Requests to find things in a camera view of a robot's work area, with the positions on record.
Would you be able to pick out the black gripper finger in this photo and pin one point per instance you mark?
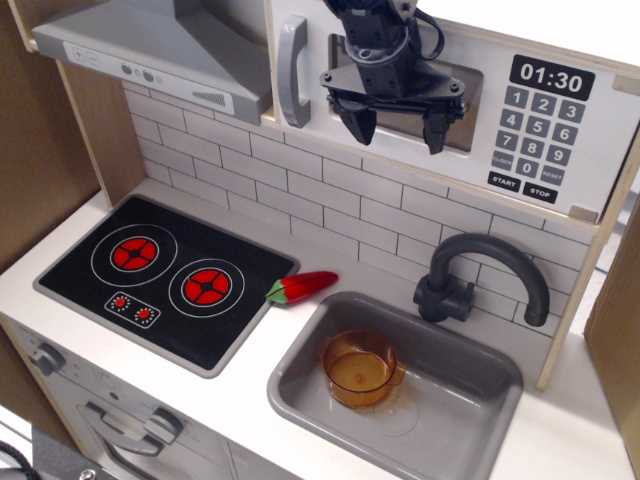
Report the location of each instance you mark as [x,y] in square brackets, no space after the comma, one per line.
[358,118]
[435,128]

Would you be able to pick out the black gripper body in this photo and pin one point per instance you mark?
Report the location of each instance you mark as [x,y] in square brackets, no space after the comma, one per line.
[391,77]

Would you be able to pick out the white toy microwave door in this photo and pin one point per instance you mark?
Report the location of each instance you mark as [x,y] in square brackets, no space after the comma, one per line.
[546,127]

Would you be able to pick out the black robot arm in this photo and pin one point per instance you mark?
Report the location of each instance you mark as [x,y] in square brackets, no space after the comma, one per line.
[382,22]

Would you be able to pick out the dark grey toy faucet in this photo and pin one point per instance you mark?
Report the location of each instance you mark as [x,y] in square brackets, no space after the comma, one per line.
[441,294]

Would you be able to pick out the red toy chili pepper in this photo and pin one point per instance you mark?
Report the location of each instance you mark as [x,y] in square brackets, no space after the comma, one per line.
[295,288]

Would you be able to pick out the grey range hood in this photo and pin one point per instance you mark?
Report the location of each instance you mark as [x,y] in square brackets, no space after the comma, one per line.
[175,47]

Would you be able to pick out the black toy stovetop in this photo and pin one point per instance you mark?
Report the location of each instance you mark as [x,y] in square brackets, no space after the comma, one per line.
[184,289]

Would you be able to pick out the orange transparent toy pot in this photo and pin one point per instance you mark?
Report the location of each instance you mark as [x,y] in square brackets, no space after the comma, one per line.
[361,367]

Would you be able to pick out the brown cardboard box right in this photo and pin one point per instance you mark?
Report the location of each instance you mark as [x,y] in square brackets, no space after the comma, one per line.
[612,337]

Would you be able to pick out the grey toy sink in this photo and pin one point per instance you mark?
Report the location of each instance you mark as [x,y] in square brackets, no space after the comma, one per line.
[447,418]

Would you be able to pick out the grey oven knob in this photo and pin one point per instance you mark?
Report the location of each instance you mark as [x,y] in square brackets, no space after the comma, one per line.
[47,359]

